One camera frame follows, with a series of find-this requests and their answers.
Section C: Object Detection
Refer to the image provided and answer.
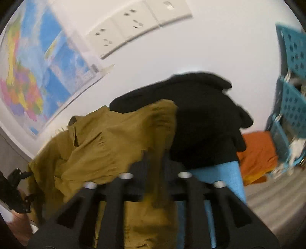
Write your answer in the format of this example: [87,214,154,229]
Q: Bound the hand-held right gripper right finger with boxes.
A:
[162,155,272,249]

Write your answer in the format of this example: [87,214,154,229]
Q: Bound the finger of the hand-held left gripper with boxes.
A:
[14,193,37,214]
[7,168,33,184]

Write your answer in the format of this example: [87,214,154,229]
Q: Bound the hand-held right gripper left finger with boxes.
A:
[36,152,155,249]

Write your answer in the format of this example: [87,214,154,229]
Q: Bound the olive green pants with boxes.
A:
[27,99,178,249]

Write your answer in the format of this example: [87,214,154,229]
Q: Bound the person's left forearm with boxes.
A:
[6,211,33,243]

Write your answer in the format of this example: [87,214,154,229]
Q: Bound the blue sheet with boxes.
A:
[177,161,247,249]

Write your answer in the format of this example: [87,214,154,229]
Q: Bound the black garment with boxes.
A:
[109,72,254,169]

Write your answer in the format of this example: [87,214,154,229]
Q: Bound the colourful world map poster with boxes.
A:
[0,0,72,138]

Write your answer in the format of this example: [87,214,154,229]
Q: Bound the orange cloth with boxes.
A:
[237,130,279,186]

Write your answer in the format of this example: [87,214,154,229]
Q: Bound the pale blue map poster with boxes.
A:
[44,7,106,96]

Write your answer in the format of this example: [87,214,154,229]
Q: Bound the white cloth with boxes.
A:
[271,138,306,178]

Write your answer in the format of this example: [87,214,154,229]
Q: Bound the teal plastic storage rack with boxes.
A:
[265,23,306,168]

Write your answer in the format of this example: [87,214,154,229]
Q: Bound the white wall socket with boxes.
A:
[145,0,193,25]
[114,4,161,42]
[85,19,128,59]

